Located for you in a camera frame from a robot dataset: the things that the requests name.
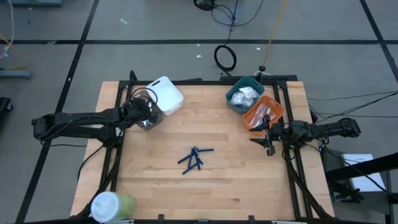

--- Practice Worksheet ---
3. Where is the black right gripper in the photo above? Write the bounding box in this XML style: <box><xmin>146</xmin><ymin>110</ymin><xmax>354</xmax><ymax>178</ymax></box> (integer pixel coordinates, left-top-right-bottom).
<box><xmin>248</xmin><ymin>114</ymin><xmax>292</xmax><ymax>157</ymax></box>

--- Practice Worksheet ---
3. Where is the silver nail clipper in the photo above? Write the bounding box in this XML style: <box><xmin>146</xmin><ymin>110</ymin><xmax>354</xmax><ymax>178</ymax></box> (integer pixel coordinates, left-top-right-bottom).
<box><xmin>138</xmin><ymin>119</ymin><xmax>155</xmax><ymax>130</ymax></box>

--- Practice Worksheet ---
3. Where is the grey plastic bin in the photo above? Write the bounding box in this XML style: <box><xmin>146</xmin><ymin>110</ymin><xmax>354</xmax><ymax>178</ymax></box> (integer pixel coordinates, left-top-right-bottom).
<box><xmin>130</xmin><ymin>88</ymin><xmax>165</xmax><ymax>131</ymax></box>

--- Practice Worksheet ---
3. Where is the white plastic bin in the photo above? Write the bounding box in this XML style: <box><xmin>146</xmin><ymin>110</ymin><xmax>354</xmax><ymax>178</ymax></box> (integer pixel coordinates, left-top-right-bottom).
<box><xmin>145</xmin><ymin>75</ymin><xmax>185</xmax><ymax>116</ymax></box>

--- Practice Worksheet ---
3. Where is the orange plastic bin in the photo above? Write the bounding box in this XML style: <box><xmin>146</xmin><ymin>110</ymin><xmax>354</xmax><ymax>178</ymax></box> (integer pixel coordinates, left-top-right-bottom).
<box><xmin>242</xmin><ymin>95</ymin><xmax>285</xmax><ymax>131</ymax></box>

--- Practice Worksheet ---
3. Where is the teal plastic bin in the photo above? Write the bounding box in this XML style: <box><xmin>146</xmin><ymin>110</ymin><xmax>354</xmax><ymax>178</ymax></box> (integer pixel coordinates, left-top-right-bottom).
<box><xmin>225</xmin><ymin>75</ymin><xmax>266</xmax><ymax>115</ymax></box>

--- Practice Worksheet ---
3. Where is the green disinfecting wipes canister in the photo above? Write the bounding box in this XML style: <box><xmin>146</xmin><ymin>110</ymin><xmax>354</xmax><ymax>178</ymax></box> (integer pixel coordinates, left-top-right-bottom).
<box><xmin>90</xmin><ymin>190</ymin><xmax>137</xmax><ymax>223</ymax></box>

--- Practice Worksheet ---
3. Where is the black beam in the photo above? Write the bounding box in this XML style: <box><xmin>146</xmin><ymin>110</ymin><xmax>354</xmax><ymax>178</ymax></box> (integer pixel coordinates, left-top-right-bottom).
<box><xmin>325</xmin><ymin>152</ymin><xmax>398</xmax><ymax>184</ymax></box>

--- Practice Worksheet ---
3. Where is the white box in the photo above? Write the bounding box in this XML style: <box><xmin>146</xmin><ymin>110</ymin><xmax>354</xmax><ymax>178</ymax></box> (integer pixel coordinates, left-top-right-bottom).
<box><xmin>341</xmin><ymin>152</ymin><xmax>386</xmax><ymax>193</ymax></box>

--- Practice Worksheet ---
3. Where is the grey metal foot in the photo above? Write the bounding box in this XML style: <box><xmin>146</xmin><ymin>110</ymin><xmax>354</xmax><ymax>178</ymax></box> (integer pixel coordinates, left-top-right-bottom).
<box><xmin>9</xmin><ymin>0</ymin><xmax>64</xmax><ymax>7</ymax></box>
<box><xmin>0</xmin><ymin>69</ymin><xmax>34</xmax><ymax>80</ymax></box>

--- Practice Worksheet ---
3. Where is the grey equipment cart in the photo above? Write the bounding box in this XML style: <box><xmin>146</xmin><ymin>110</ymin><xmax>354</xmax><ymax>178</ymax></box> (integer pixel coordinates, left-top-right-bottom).
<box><xmin>322</xmin><ymin>146</ymin><xmax>394</xmax><ymax>224</ymax></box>

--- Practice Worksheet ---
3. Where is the black caster base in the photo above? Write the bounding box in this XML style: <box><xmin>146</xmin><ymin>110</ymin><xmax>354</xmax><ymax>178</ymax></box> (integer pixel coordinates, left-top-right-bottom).
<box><xmin>0</xmin><ymin>96</ymin><xmax>14</xmax><ymax>122</ymax></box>

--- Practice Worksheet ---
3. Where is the black metal table frame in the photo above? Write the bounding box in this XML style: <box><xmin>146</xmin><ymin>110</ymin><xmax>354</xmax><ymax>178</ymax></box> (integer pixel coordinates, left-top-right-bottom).
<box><xmin>73</xmin><ymin>70</ymin><xmax>335</xmax><ymax>224</ymax></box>

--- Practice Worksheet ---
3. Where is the black coiled floor cable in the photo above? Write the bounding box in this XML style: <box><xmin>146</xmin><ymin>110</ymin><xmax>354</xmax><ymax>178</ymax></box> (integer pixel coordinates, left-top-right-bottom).
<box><xmin>213</xmin><ymin>18</ymin><xmax>239</xmax><ymax>77</ymax></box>

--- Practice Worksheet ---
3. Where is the black cable bundle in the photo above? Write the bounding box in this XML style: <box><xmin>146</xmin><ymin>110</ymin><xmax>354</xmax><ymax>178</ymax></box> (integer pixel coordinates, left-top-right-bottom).
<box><xmin>193</xmin><ymin>0</ymin><xmax>218</xmax><ymax>12</ymax></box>

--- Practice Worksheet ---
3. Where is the thin yellow floor cable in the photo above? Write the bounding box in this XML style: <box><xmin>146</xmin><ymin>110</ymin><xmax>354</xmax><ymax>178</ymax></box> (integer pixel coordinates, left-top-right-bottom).
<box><xmin>0</xmin><ymin>32</ymin><xmax>31</xmax><ymax>71</ymax></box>

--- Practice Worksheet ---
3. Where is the white floor cable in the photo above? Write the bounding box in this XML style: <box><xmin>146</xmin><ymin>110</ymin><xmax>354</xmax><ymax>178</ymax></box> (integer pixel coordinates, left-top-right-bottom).
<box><xmin>0</xmin><ymin>0</ymin><xmax>16</xmax><ymax>60</ymax></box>

